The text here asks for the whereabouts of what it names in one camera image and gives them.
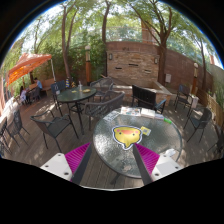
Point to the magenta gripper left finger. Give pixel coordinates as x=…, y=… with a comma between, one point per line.
x=77, y=160

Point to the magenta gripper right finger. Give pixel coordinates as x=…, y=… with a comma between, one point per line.
x=146, y=160

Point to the small yellow card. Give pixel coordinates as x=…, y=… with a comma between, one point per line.
x=145, y=131

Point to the round glass patio table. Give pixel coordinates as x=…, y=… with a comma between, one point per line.
x=163, y=136

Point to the green marker pen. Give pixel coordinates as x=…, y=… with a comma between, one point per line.
x=167, y=120

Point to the white book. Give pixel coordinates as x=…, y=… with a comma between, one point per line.
x=148, y=113

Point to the dark wicker chair front left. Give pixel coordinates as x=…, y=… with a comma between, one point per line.
x=54, y=127

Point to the open magazine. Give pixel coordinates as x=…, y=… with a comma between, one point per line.
x=130, y=111

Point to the black slatted chair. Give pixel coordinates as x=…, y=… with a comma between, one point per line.
x=145, y=98

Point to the far round glass table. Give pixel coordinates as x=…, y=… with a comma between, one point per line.
x=75, y=96

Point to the grey wicker chair centre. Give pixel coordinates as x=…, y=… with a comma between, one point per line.
x=111, y=101

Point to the grey wicker chair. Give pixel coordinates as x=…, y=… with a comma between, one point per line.
x=102, y=86
x=111, y=101

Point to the dark chair far left edge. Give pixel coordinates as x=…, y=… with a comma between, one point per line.
x=13, y=128

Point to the dark chair far right back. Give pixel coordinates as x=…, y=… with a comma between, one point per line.
x=182, y=96

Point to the clear bottle on far table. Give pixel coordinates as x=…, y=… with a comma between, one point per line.
x=80, y=86

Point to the dark chair behind far table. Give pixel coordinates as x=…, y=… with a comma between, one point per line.
x=56, y=89

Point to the grey wicker chair back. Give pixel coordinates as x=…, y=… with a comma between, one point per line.
x=102, y=86

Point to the seated person in blue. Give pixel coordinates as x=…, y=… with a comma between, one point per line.
x=39, y=84

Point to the orange patio umbrella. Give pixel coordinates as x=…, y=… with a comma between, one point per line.
x=26, y=64

